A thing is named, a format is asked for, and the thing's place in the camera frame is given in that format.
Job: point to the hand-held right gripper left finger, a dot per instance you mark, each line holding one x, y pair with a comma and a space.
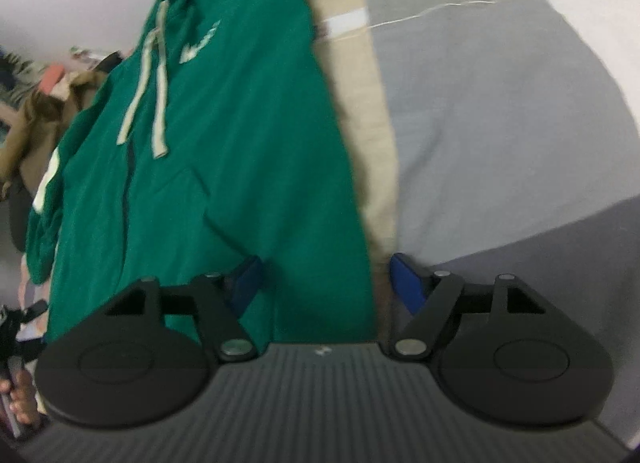
245, 288

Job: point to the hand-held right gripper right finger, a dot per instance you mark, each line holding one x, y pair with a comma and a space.
407, 283

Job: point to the green hoodie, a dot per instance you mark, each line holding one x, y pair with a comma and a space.
225, 143

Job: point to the person's left hand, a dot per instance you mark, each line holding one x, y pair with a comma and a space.
22, 403

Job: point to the black garment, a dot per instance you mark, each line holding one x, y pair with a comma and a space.
19, 213

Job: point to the patchwork bed quilt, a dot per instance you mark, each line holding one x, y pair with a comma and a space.
500, 118

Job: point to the brown garment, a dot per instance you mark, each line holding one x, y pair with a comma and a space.
45, 123

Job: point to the pink box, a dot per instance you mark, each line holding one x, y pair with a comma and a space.
53, 78

